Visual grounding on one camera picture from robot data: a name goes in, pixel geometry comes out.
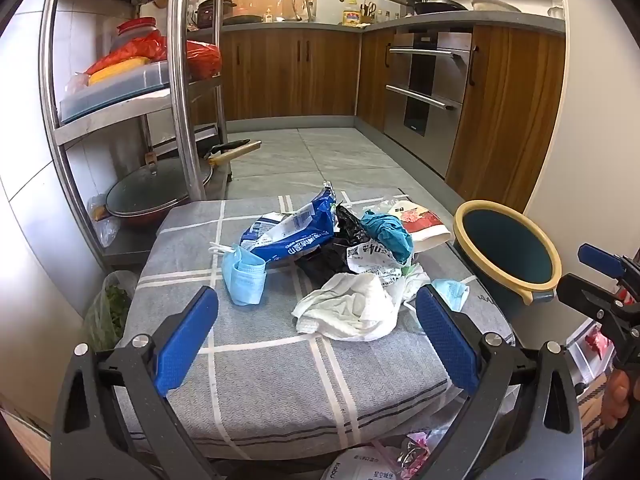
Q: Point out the white paper towel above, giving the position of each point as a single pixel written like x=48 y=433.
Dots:
x=345 y=305

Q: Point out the teal crumpled cloth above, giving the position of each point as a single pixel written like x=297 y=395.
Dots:
x=390 y=235

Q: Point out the blue wet wipes packet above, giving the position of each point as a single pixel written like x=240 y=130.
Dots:
x=295 y=230

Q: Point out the orange red plastic bag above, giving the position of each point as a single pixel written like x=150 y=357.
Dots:
x=135 y=52

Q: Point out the white printed wrapper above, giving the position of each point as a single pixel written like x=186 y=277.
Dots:
x=370 y=260

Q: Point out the blue face mask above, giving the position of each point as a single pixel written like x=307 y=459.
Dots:
x=245 y=280
x=452 y=292

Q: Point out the pink wrapper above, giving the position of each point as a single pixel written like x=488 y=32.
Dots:
x=412 y=452

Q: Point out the red snack packet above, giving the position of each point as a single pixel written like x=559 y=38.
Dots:
x=597 y=342

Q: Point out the black frying pan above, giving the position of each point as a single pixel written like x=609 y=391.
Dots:
x=435 y=7

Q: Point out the wooden kitchen cabinets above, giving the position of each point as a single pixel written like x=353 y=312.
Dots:
x=290 y=75

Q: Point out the dark rice cooker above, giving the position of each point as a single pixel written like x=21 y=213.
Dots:
x=215 y=12

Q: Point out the person's right hand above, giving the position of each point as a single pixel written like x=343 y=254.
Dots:
x=619 y=400

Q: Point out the metal shelf rack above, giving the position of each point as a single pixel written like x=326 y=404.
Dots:
x=182 y=85

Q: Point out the red lid jar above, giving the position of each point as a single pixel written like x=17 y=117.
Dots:
x=135 y=27

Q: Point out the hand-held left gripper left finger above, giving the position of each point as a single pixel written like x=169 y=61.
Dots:
x=186 y=340

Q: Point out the teal bin with yellow rim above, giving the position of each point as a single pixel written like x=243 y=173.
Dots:
x=505 y=245

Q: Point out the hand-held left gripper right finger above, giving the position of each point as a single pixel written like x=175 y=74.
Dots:
x=445 y=340

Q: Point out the clear storage box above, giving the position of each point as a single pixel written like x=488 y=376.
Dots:
x=120 y=92

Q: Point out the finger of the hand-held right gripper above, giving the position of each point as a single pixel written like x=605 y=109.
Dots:
x=585 y=295
x=600 y=257

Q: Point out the yellow packet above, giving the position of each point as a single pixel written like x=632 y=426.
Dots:
x=117 y=72

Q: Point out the metal faucet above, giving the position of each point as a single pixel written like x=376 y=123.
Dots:
x=301 y=5

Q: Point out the bag of greens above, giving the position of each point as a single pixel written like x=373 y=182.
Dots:
x=107 y=310

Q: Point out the wok with glass lid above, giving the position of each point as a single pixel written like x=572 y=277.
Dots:
x=150 y=195

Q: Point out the red floral paper cup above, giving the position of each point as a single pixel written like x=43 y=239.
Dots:
x=425 y=225

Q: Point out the white plastic packet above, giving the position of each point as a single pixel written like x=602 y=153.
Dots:
x=360 y=465

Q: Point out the steel built-in oven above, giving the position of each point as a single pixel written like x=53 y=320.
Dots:
x=425 y=85

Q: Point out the black plastic bag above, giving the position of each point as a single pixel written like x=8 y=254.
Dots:
x=320 y=266

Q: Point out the grey countertop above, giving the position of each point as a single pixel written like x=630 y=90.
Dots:
x=450 y=22

